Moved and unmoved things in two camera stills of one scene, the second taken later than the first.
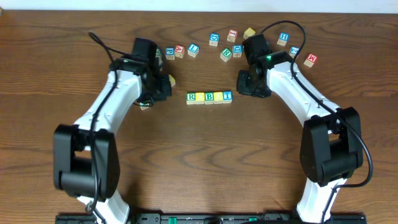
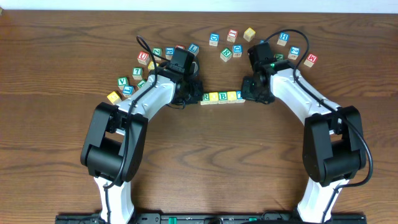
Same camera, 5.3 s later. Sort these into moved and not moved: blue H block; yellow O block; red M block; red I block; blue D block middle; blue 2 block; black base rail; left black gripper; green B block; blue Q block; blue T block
Moved: blue T block; yellow O block; left black gripper; green B block
Not moved: blue 2 block; blue Q block; blue D block middle; black base rail; red I block; blue H block; red M block
